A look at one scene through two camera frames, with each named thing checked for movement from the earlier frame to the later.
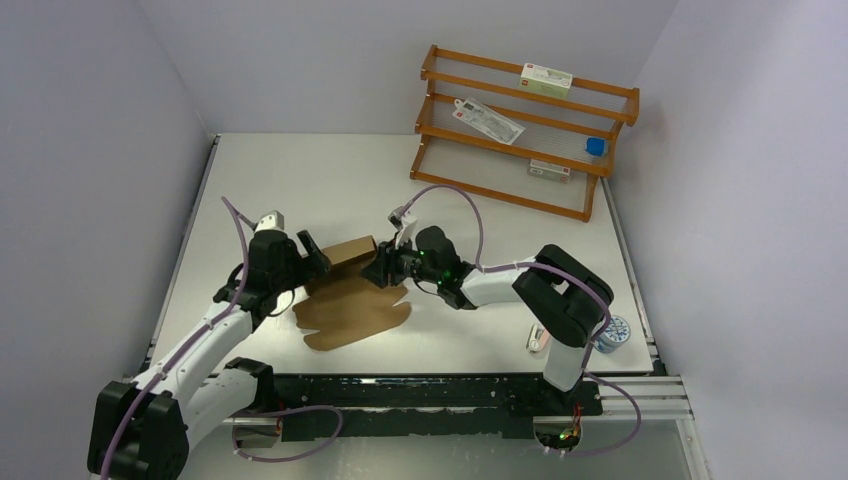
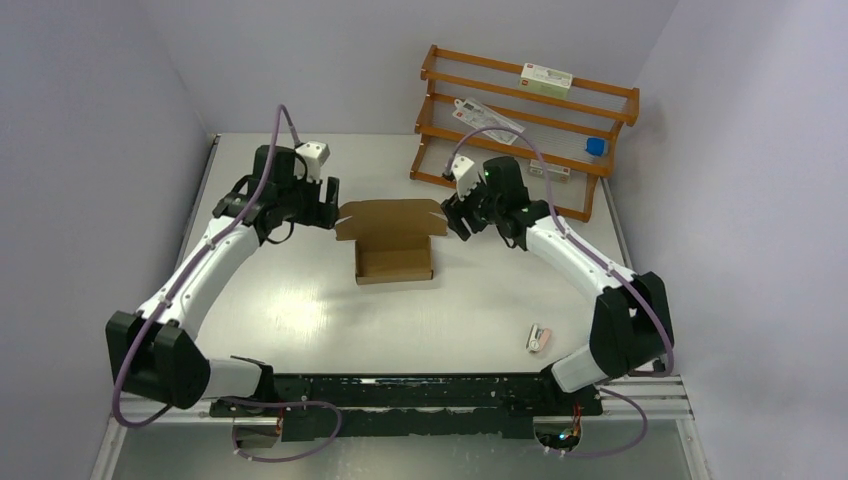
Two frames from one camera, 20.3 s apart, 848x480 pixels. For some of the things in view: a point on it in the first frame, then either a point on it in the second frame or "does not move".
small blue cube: [596, 146] does not move
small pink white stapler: [537, 338] does not move
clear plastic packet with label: [488, 120] does not move
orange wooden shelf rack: [516, 134] does not move
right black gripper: [377, 271] to [454, 209]
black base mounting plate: [423, 408] does not move
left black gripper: [316, 264] to [320, 214]
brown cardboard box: [345, 306] to [392, 238]
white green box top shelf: [545, 80] does not move
